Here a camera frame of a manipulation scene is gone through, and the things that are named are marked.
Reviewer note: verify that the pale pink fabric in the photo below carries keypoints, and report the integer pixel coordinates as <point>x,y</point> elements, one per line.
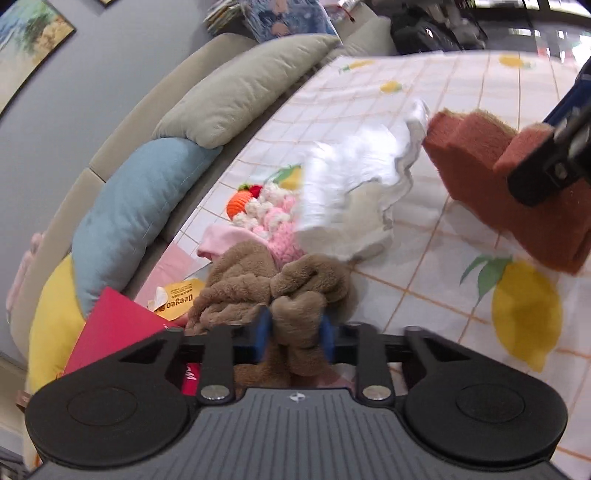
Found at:
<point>21,277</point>

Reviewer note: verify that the yellow pillow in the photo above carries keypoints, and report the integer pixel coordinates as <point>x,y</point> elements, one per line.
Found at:
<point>51,332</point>

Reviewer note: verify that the white cloth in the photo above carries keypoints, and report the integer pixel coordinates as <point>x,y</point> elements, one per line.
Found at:
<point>355,184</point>

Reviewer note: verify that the brown fluffy towel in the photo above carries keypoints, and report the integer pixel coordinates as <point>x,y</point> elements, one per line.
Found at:
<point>272,295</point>

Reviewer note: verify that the blue patterned cushion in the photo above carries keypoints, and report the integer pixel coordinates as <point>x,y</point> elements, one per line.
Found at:
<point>286,18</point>

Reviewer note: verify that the lemon print checked blanket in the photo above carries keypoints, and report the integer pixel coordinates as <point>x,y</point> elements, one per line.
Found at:
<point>461,286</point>

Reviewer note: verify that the rust red towel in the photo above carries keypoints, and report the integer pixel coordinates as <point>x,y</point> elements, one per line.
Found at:
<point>508,175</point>

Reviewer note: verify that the black backpack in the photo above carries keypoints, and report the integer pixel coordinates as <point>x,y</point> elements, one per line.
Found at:
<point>429,30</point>

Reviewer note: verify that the grey green pillow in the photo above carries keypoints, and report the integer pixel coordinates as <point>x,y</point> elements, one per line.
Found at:
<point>235,92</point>

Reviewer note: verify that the red folder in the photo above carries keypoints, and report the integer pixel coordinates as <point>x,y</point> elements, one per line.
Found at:
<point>115,327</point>

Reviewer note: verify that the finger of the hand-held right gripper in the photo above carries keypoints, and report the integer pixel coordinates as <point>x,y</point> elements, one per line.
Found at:
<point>540,175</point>
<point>567,102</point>

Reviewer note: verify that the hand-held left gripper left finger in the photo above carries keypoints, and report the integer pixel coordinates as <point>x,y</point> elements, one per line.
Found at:
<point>261,337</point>

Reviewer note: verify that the framed wall picture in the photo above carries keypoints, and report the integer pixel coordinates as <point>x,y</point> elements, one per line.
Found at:
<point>25,41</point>

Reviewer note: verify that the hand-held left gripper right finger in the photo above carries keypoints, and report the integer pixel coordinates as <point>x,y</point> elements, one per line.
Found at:
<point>327,339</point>

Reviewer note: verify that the yellow packet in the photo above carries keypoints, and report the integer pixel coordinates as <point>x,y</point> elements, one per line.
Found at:
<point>178,300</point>

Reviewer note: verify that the blue pillow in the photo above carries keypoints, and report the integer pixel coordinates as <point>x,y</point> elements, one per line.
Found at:
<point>134,217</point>

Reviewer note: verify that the stack of books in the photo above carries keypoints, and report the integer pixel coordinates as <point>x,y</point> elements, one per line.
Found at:
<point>224,16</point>

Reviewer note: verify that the crochet cake toy with fruits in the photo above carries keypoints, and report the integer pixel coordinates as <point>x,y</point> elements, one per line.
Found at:
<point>268,217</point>

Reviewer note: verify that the beige sofa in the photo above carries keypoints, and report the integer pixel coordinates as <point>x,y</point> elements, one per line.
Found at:
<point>138,115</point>

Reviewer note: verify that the pink cloth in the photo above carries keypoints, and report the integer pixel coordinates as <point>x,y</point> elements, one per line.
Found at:
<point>219,242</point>

